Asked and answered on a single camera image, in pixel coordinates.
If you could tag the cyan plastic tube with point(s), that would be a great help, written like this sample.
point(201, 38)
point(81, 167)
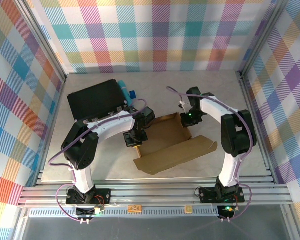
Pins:
point(125, 91)

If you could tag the aluminium frame rails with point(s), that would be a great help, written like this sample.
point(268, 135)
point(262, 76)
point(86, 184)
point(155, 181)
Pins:
point(152, 193)

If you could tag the orange wooden tag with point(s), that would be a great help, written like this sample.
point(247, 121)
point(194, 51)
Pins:
point(135, 208)

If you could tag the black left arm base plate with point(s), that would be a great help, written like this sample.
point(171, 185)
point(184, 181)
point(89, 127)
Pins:
point(101, 192)

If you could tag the aluminium frame post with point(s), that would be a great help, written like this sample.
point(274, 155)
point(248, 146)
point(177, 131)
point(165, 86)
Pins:
point(42, 37)
point(262, 37)

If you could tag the brown cardboard paper box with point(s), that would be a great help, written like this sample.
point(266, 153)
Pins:
point(165, 150)

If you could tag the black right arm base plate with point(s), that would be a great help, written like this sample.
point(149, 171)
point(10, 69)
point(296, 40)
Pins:
point(207, 195)

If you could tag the blue bottle cap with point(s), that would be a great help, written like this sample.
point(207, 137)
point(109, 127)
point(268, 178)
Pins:
point(133, 94)

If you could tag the aluminium side rail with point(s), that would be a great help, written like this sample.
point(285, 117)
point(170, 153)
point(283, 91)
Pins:
point(262, 140)
point(54, 112)

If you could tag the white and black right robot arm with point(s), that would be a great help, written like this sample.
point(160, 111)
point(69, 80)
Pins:
point(215, 107)

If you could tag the cream wooden block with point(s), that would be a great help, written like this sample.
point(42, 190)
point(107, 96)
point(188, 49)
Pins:
point(188, 209)

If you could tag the black controller board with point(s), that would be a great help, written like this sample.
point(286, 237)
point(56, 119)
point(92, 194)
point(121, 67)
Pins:
point(86, 211)
point(226, 211)

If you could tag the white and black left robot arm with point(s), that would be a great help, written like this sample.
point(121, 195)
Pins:
point(110, 127)

